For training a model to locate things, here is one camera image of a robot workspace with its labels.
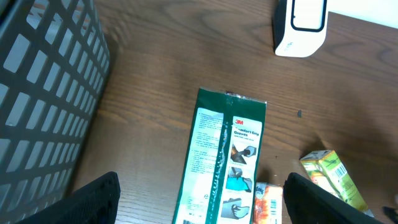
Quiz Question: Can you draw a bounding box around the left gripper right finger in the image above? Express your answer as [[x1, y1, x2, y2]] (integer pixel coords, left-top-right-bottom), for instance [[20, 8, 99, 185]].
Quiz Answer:
[[283, 172, 378, 224]]

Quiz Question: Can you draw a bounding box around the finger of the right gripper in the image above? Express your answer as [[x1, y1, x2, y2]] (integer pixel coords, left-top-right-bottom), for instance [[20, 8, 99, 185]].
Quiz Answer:
[[382, 207, 398, 223]]

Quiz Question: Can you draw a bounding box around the white barcode scanner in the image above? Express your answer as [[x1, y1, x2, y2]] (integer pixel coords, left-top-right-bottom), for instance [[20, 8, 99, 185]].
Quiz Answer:
[[272, 0, 328, 58]]

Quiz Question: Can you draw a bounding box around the orange juice carton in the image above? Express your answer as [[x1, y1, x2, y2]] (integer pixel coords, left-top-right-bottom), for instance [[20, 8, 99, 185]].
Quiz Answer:
[[254, 182, 283, 224]]

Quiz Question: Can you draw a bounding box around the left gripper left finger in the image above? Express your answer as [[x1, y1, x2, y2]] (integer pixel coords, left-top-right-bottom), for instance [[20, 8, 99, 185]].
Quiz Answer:
[[20, 171, 121, 224]]

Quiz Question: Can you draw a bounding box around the green white snack bag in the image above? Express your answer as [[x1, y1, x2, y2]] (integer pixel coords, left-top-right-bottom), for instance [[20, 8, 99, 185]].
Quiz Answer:
[[172, 88, 267, 223]]

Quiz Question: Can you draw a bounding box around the green juice carton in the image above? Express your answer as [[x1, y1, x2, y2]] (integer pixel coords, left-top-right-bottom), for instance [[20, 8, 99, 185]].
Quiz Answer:
[[300, 150, 369, 213]]

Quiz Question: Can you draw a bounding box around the grey plastic laundry basket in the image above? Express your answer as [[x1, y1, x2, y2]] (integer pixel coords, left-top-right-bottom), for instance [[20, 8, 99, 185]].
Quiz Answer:
[[1, 0, 110, 223]]

